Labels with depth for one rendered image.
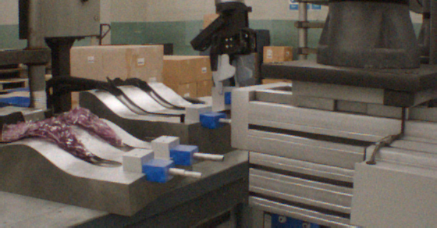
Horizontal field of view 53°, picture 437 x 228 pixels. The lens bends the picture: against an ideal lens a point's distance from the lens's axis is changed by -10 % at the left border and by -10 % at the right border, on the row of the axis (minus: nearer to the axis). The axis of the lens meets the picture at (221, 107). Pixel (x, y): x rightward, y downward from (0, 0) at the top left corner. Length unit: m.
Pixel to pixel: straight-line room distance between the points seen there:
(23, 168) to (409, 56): 0.65
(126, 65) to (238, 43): 3.91
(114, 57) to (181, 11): 4.76
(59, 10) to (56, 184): 1.09
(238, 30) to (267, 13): 7.40
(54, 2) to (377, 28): 1.39
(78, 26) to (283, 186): 1.32
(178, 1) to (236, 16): 8.64
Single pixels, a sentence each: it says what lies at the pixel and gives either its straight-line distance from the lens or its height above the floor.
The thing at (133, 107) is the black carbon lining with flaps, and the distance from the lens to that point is 1.21.
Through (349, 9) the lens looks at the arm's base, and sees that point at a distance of 0.63.
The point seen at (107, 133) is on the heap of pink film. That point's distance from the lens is 0.94.
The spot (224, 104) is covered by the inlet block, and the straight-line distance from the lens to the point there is 1.12.
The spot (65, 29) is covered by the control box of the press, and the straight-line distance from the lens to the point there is 1.83.
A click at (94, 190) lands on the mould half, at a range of 0.77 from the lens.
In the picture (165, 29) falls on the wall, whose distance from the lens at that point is 9.97.
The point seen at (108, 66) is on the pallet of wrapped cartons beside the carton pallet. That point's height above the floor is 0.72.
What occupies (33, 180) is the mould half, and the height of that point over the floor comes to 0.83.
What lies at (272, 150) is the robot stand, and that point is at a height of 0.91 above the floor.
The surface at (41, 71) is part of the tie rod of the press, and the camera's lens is 1.62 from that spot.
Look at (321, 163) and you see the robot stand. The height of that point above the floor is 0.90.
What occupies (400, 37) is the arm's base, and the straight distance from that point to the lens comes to 0.63.
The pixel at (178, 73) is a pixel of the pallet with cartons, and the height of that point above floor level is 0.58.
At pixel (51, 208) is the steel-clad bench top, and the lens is 0.80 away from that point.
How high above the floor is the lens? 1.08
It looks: 9 degrees down
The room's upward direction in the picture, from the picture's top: straight up
